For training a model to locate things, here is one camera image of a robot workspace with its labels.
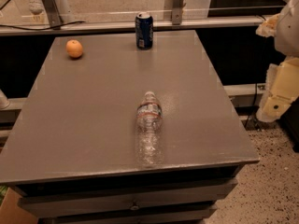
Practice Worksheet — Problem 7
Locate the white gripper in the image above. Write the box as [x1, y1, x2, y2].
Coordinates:
[256, 14, 299, 122]

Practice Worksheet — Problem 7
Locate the clear plastic water bottle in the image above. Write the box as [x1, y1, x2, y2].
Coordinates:
[136, 91, 163, 167]

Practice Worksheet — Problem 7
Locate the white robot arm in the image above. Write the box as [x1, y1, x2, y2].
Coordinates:
[256, 0, 299, 122]

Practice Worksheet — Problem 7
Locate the blue soda can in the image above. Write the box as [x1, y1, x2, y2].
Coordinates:
[135, 12, 153, 49]

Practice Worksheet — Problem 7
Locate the orange fruit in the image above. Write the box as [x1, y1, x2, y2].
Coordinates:
[65, 40, 83, 59]

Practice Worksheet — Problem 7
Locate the grey wooden drawer cabinet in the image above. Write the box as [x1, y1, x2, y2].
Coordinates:
[0, 31, 259, 224]

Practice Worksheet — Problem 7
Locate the cardboard box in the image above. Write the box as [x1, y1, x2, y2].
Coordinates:
[0, 189, 38, 224]

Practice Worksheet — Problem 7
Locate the black cable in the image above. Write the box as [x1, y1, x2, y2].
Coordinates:
[0, 20, 87, 32]

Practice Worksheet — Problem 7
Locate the metal rail frame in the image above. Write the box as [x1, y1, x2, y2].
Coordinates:
[0, 0, 289, 35]

